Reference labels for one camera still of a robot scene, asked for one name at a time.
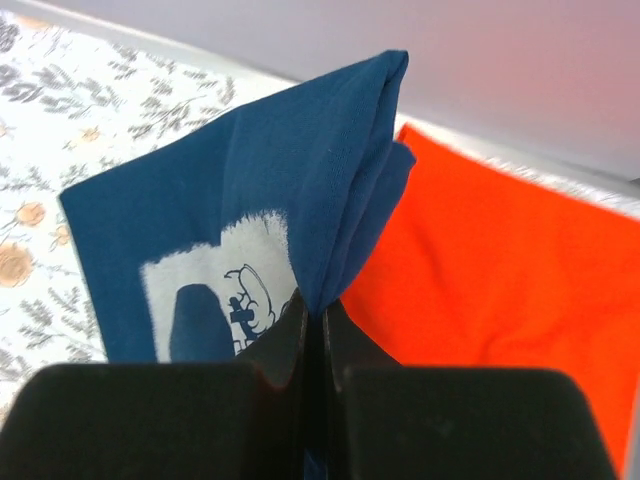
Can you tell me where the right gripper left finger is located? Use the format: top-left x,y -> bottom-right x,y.
1,294 -> 308,479

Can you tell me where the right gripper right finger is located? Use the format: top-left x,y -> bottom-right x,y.
323,303 -> 616,480

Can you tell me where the navy blue t shirt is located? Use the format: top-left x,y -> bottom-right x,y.
58,48 -> 418,480

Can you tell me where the folded orange t shirt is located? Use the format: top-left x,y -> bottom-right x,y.
341,125 -> 639,470

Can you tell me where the floral patterned table mat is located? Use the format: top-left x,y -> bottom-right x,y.
0,9 -> 640,401

